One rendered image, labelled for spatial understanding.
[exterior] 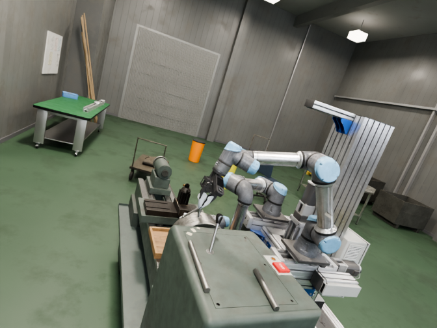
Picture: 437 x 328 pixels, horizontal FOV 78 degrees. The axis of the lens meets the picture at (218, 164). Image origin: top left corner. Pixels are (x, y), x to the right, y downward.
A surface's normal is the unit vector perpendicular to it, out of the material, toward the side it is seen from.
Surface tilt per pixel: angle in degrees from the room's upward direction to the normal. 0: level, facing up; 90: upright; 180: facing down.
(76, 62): 90
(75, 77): 90
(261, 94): 90
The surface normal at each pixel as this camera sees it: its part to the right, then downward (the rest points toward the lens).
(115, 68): 0.25, 0.32
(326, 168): 0.07, 0.15
